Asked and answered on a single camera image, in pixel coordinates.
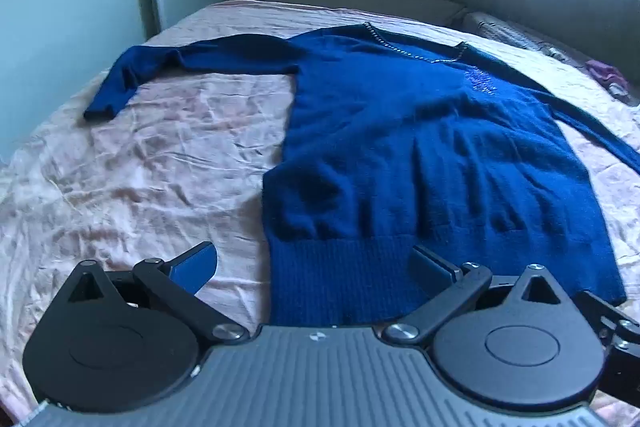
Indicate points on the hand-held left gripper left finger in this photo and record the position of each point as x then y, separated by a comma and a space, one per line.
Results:
192, 269

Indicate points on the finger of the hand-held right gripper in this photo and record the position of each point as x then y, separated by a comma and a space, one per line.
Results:
600, 309

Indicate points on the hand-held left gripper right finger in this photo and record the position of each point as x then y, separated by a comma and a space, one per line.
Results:
430, 264

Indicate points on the blue knit sweater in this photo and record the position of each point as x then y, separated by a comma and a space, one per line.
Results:
400, 147

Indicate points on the bed with pink sheet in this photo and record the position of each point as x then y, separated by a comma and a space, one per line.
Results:
150, 157

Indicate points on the small white cloth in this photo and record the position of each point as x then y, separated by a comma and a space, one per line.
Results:
625, 93

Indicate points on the purple cloth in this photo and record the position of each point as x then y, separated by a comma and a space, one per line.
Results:
602, 74

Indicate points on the patterned pillow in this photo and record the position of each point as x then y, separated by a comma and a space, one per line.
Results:
515, 34

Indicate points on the glass sliding wardrobe door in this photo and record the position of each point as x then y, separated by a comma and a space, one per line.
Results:
65, 7

